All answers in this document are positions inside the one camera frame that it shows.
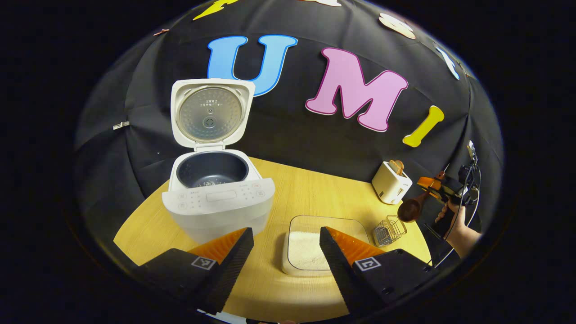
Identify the brown wooden spoon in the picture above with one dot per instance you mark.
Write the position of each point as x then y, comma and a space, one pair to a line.
408, 210

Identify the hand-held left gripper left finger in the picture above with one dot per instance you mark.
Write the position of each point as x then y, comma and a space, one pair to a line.
234, 265

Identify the copper clip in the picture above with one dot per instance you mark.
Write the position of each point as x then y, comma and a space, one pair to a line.
161, 32

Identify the white toaster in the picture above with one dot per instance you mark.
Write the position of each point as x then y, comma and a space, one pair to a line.
389, 186

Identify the clear plastic container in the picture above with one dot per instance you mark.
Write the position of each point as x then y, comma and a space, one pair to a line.
315, 222

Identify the silver clip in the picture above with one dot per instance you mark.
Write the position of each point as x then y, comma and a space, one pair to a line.
121, 125

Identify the white rice cooker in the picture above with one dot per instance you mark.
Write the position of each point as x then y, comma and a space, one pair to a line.
220, 211

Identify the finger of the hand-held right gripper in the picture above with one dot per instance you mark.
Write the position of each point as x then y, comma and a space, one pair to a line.
429, 185

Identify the black backdrop cloth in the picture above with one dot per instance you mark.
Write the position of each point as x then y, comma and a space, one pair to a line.
292, 135

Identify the toasted bread slice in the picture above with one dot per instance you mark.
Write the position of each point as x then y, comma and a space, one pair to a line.
397, 166

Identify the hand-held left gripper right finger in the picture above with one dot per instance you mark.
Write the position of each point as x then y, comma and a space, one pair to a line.
335, 265

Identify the white rice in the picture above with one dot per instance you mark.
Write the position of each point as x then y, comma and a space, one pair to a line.
306, 249

